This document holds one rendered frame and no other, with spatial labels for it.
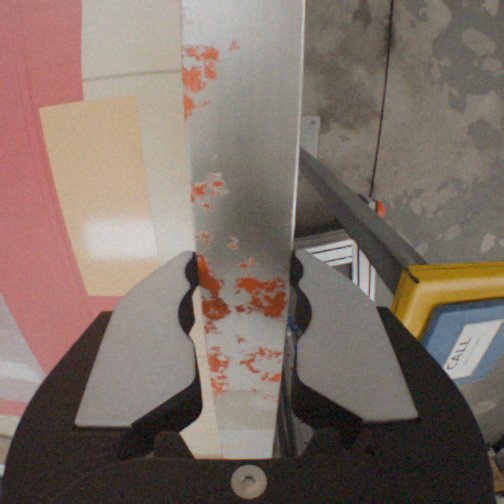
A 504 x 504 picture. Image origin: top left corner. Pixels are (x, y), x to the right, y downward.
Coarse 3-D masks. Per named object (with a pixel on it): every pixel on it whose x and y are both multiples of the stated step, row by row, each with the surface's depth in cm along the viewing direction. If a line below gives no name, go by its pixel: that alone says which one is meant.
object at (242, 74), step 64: (192, 0) 7; (256, 0) 7; (192, 64) 8; (256, 64) 8; (192, 128) 9; (256, 128) 9; (192, 192) 10; (256, 192) 10; (256, 256) 12; (256, 320) 13; (256, 384) 16; (0, 448) 25; (256, 448) 19
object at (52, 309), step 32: (0, 256) 15; (32, 256) 15; (64, 256) 15; (0, 288) 16; (32, 288) 16; (64, 288) 16; (0, 320) 17; (32, 320) 18; (64, 320) 18; (0, 352) 19; (32, 352) 19; (64, 352) 19; (0, 384) 21; (32, 384) 21
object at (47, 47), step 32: (0, 0) 9; (32, 0) 9; (64, 0) 9; (0, 32) 10; (32, 32) 10; (64, 32) 10; (0, 64) 10; (32, 64) 10; (64, 64) 11; (0, 96) 11; (32, 96) 11; (64, 96) 11; (0, 128) 12; (32, 128) 12; (0, 160) 12; (32, 160) 13; (0, 192) 13; (32, 192) 13; (0, 224) 14; (32, 224) 14; (64, 224) 14
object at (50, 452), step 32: (96, 320) 8; (96, 352) 7; (64, 384) 6; (32, 416) 5; (64, 416) 5; (32, 448) 5; (64, 448) 5; (96, 448) 5; (128, 448) 5; (32, 480) 4; (64, 480) 4
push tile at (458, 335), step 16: (464, 304) 20; (480, 304) 20; (496, 304) 20; (432, 320) 20; (448, 320) 20; (464, 320) 20; (480, 320) 20; (496, 320) 20; (432, 336) 21; (448, 336) 21; (464, 336) 21; (480, 336) 21; (496, 336) 21; (432, 352) 21; (448, 352) 22; (464, 352) 22; (480, 352) 22; (496, 352) 23; (448, 368) 23; (464, 368) 23; (480, 368) 24
